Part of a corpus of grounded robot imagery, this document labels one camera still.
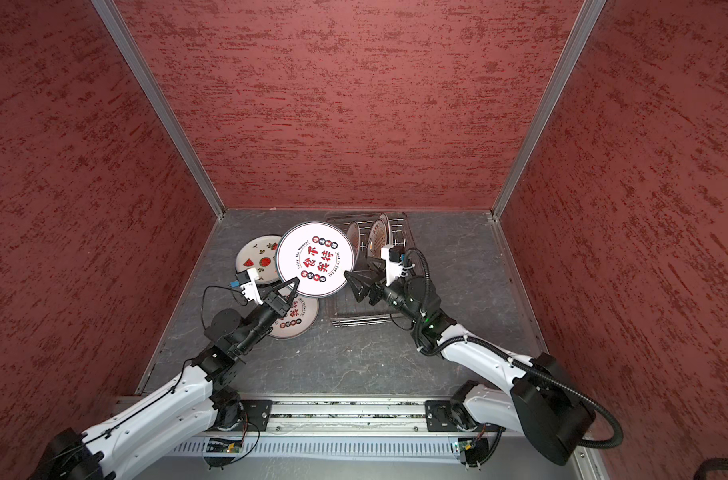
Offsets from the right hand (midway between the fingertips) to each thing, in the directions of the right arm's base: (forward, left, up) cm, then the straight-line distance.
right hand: (353, 272), depth 73 cm
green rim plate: (+4, +9, +3) cm, 10 cm away
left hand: (-2, +13, -3) cm, 14 cm away
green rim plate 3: (+23, -10, -6) cm, 26 cm away
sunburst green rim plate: (+25, -7, -17) cm, 31 cm away
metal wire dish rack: (+1, +4, -24) cm, 24 cm away
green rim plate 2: (-1, +17, -23) cm, 29 cm away
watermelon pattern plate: (+23, +35, -21) cm, 46 cm away
